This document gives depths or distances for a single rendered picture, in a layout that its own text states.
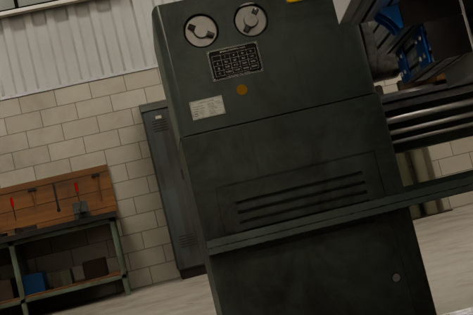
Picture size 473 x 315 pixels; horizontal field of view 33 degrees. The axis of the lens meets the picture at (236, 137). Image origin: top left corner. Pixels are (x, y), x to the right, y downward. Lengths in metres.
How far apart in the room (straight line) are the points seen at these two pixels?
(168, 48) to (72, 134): 6.87
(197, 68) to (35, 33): 7.20
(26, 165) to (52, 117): 0.61
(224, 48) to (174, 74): 0.16
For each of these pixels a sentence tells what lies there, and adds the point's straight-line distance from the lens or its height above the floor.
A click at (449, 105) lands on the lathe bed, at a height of 0.78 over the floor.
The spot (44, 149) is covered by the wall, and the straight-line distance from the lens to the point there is 9.14.
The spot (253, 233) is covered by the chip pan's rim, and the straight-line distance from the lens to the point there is 2.22.
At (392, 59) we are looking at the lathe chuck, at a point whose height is 0.97.
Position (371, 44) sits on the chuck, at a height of 1.02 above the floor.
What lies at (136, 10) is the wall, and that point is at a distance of 9.41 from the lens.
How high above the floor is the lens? 0.64
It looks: 5 degrees up
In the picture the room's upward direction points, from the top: 14 degrees counter-clockwise
